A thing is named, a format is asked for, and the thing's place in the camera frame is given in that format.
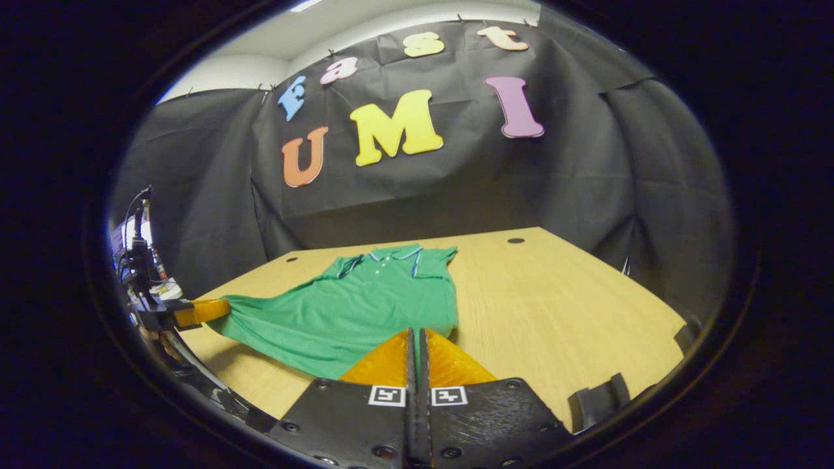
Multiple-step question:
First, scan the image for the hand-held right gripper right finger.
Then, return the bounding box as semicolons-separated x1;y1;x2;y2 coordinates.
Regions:
419;328;574;469

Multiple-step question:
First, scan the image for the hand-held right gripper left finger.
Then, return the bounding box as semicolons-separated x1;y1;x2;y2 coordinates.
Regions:
268;328;418;469

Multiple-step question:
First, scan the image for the green T-shirt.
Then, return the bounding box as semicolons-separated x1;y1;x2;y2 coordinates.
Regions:
207;244;460;380

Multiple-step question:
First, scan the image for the black table edge clamp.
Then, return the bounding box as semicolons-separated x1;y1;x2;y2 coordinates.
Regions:
568;373;631;434
674;316;703;356

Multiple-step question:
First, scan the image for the black backdrop cloth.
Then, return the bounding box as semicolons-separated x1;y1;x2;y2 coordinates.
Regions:
108;7;734;320

